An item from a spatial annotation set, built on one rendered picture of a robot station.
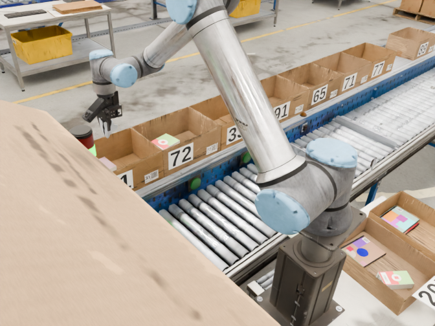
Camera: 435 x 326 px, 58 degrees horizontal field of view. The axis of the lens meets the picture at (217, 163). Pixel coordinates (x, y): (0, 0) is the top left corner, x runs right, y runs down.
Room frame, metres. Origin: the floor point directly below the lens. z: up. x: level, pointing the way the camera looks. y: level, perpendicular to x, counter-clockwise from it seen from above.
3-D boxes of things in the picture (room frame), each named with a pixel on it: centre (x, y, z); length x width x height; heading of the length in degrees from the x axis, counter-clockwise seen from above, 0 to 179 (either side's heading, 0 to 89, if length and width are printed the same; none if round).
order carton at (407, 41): (3.73, -1.76, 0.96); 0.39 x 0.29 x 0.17; 133
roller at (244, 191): (1.65, -0.22, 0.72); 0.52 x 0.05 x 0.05; 43
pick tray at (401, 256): (1.19, -0.74, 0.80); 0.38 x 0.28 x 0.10; 37
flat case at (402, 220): (1.48, -0.92, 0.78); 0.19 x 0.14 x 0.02; 130
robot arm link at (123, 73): (1.43, 0.39, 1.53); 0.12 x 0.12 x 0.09; 47
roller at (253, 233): (1.51, -0.08, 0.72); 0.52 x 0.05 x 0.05; 43
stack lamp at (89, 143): (0.77, 0.32, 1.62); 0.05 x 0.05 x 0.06
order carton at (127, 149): (1.58, 0.51, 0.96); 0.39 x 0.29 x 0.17; 133
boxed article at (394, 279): (1.11, -0.78, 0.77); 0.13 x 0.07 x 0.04; 96
